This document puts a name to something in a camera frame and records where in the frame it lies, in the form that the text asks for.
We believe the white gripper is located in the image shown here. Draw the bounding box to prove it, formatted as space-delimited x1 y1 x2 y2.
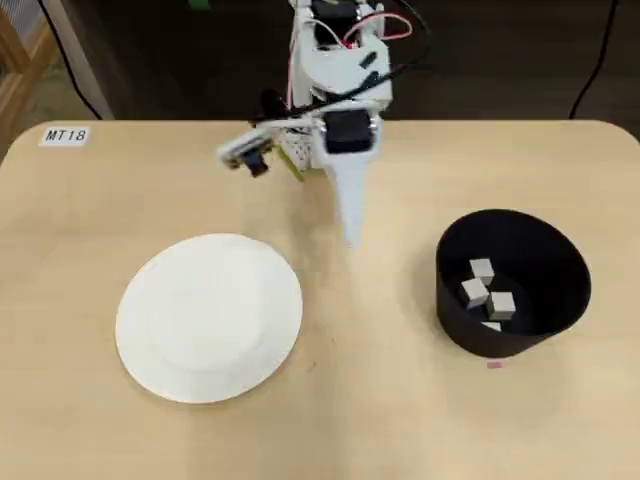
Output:
298 38 394 250

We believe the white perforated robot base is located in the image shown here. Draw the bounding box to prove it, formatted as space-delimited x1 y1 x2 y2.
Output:
277 127 321 174

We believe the white paper plate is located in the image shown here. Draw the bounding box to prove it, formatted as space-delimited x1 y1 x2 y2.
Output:
114 232 305 404

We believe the black pot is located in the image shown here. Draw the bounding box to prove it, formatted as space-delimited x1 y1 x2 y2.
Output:
434 208 594 360

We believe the white MT18 label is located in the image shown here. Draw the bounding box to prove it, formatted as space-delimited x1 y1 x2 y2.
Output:
38 125 90 147

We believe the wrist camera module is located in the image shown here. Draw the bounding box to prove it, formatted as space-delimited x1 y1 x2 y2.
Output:
215 124 281 179

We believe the thin black background cable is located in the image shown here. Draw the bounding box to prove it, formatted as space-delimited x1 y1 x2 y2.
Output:
39 0 106 121
568 0 621 121

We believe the grey slanted post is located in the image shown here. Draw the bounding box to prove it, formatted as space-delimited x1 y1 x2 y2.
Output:
47 0 115 121

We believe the wooden frame partition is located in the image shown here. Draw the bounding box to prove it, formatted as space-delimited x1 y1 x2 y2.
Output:
0 0 56 161

